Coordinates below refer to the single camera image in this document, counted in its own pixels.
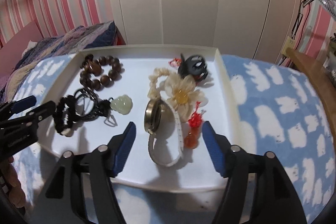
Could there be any brown wooden bead bracelet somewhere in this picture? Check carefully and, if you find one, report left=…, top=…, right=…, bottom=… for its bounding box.
left=79, top=53, right=125, bottom=92

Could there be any jade pendant black cord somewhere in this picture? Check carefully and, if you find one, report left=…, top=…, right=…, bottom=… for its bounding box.
left=97, top=93, right=134, bottom=127

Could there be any orange gourd red knot charm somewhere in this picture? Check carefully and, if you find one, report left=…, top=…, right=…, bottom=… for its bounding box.
left=183, top=101, right=203, bottom=149

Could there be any white strap wristwatch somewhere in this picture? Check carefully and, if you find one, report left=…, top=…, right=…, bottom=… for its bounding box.
left=144, top=99, right=183, bottom=168

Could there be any cream flower scrunchie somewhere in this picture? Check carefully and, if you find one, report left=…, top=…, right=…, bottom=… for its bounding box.
left=147, top=68, right=209, bottom=122

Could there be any black hair claw clip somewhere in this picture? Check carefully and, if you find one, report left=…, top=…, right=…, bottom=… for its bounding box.
left=178, top=53, right=209, bottom=83

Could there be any person left hand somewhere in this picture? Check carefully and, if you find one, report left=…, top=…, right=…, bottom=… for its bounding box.
left=1, top=156, right=26, bottom=208

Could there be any blue polar bear blanket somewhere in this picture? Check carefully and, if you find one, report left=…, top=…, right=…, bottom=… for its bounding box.
left=10, top=53, right=336, bottom=224

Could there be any striped purple quilt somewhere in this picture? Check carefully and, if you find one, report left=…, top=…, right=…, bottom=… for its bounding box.
left=1, top=21, right=118, bottom=103

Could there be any white shallow tray box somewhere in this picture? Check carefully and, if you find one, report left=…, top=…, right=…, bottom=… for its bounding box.
left=38, top=45, right=241, bottom=193

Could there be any wooden footboard shelf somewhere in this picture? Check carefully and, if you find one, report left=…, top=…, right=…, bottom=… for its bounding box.
left=286, top=48, right=336, bottom=135

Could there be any clear shade desk lamp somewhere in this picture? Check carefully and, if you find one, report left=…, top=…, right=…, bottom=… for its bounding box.
left=290, top=0, right=335, bottom=40

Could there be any wall power outlet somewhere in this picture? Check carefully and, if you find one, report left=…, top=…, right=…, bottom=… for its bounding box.
left=281, top=36, right=295, bottom=57

